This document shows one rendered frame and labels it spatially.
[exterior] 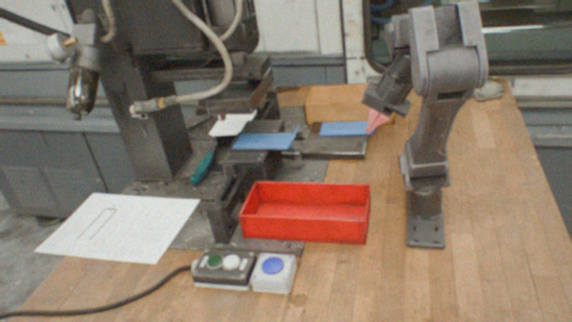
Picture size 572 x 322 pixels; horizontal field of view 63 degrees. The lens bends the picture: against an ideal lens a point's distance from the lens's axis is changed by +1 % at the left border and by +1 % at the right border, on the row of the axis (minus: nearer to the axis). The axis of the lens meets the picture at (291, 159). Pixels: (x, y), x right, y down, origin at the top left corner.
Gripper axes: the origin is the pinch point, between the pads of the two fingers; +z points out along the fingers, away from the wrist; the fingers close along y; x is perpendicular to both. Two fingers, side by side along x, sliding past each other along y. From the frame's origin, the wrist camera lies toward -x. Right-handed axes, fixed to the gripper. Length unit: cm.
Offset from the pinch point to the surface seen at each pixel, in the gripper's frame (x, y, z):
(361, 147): -7.2, -1.3, 9.6
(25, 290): -12, 99, 172
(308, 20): -59, 32, 7
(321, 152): -3.8, 6.8, 14.3
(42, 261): -31, 106, 175
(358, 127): -16.9, 1.3, 10.2
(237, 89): 8.1, 29.3, 2.1
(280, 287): 39.7, 1.8, 13.6
